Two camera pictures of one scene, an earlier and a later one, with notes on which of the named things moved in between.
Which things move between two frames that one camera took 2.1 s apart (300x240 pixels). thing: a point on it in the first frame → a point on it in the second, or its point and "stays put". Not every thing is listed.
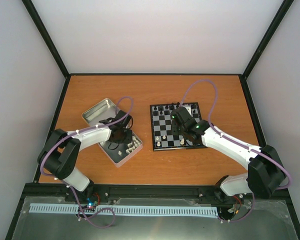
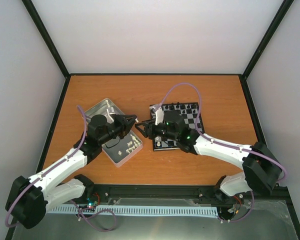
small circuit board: x=90 y=207 stays put
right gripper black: x=174 y=128 → x=149 y=129
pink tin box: x=119 y=153 stays put
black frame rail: x=205 y=193 stays put
